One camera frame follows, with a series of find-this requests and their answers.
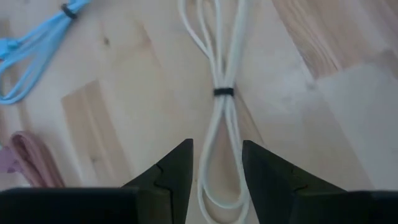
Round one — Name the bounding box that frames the cream USB cable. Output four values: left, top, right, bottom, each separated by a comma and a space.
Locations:
178, 0, 251, 224

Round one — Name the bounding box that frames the light blue USB cable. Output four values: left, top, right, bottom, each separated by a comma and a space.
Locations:
0, 0, 91, 105

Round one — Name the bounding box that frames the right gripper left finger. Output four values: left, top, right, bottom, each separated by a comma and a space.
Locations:
121, 139, 194, 224

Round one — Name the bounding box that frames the pink USB cable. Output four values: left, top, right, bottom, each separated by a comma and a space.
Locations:
0, 130, 65, 188

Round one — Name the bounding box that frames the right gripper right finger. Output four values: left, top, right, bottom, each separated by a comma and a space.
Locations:
242, 139, 346, 224

